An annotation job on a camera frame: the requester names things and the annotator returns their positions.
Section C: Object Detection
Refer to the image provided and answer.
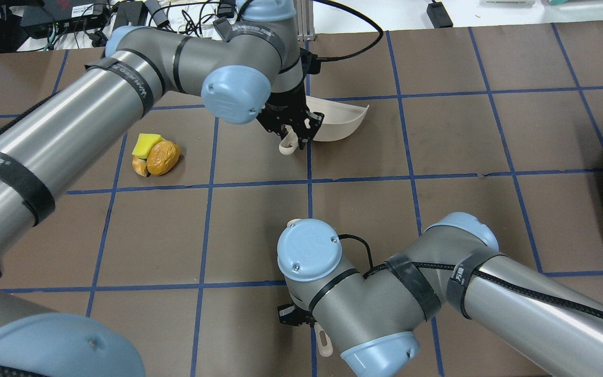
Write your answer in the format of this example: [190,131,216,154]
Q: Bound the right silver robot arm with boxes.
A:
[277,212,603,376]

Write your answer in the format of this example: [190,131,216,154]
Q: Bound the aluminium frame post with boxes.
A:
[294,0,316,41]

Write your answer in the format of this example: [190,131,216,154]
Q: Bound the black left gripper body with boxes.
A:
[256,84,325,149]

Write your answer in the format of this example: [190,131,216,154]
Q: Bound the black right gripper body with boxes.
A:
[277,293,317,328]

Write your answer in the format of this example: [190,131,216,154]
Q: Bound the tan bread piece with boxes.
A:
[131,156,150,177]

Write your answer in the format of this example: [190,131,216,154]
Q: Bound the yellow sponge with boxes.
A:
[131,133,164,160]

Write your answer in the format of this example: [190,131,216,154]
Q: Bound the tangle of cables and electronics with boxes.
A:
[0,0,239,56]

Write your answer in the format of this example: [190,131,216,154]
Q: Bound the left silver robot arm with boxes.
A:
[0,1,316,376]

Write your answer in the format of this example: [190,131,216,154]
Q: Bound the white plastic dustpan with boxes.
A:
[278,96,369,156]

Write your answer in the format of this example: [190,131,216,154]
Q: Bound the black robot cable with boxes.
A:
[301,0,385,64]

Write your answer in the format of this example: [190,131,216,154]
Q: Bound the black power adapter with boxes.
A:
[426,1,454,29]

